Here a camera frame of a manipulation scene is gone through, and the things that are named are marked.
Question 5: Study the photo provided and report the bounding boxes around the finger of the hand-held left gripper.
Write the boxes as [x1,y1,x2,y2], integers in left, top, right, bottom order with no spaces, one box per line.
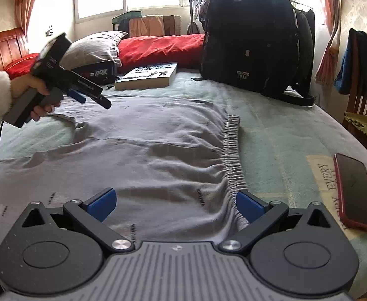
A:
[89,93,112,110]
[67,89,87,104]

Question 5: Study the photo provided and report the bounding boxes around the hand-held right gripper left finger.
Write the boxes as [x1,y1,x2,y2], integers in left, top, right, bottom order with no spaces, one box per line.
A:
[21,188,136,255]

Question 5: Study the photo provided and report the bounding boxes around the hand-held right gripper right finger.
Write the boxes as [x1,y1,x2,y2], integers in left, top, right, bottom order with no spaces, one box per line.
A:
[218,190,332,254]

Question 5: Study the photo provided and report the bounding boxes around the grey pants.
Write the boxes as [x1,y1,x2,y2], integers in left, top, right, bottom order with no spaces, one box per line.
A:
[0,93,250,245]

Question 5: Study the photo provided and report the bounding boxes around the metal clothes rack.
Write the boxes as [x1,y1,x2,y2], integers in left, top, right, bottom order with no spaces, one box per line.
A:
[183,0,212,35]

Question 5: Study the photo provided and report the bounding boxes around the hanging clothes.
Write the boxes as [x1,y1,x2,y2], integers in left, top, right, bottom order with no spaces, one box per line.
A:
[194,0,212,22]

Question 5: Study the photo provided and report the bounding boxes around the person's left hand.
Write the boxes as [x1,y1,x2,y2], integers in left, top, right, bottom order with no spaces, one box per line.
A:
[10,73,62,122]

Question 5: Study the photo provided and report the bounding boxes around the black printed pouch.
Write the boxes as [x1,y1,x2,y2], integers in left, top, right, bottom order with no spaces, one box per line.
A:
[70,62,120,86]

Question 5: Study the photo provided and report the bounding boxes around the red folded quilt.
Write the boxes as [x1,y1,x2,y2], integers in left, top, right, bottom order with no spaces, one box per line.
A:
[4,53,41,80]

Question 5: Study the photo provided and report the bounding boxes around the grey green pillow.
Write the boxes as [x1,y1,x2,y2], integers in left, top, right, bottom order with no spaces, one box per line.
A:
[59,31,128,71]

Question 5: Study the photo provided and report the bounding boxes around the white blue book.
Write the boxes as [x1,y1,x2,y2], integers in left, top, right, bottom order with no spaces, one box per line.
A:
[114,62,178,91]

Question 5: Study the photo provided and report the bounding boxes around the wooden headboard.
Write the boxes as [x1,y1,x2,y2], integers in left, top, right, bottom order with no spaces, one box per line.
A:
[0,27,30,71]

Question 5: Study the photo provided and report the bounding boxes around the orange patterned curtain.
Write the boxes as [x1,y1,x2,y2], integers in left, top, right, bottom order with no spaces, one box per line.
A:
[313,0,342,87]
[14,0,43,41]

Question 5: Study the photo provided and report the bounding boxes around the long red quilt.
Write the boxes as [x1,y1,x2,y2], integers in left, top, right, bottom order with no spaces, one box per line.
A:
[117,33,206,74]

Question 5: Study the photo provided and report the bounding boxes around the green stool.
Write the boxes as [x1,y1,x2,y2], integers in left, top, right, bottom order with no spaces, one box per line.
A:
[112,11,143,33]

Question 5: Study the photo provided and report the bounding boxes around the brown cardboard box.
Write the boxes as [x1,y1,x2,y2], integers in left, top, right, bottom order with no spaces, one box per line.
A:
[129,15,182,37]

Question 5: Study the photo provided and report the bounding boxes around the red cased smartphone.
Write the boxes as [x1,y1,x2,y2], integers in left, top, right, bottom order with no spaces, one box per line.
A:
[333,153,367,233]

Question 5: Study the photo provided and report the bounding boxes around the green yellow chair cushion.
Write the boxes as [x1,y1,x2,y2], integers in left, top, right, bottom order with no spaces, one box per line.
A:
[342,111,367,148]

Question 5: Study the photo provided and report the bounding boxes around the wooden chair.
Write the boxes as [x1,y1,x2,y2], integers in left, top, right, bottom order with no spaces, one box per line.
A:
[343,28,367,148]

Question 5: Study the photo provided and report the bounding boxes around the black backpack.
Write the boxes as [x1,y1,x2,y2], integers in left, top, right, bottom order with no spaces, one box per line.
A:
[192,0,316,107]

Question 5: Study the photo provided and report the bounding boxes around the dark clothes on rail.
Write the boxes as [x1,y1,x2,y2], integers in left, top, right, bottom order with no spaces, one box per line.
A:
[291,0,316,98]

